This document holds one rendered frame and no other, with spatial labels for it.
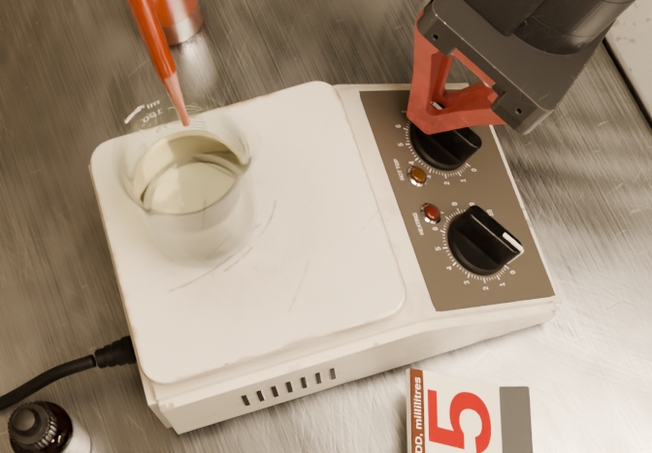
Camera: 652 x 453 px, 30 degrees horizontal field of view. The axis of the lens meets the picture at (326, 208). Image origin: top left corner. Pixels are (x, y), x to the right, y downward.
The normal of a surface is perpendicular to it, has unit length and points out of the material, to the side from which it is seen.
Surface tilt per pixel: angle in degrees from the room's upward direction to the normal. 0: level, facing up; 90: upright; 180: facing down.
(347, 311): 0
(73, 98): 0
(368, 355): 90
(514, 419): 0
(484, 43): 29
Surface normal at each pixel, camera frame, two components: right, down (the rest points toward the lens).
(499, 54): 0.43, -0.45
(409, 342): 0.29, 0.89
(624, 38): -0.04, -0.37
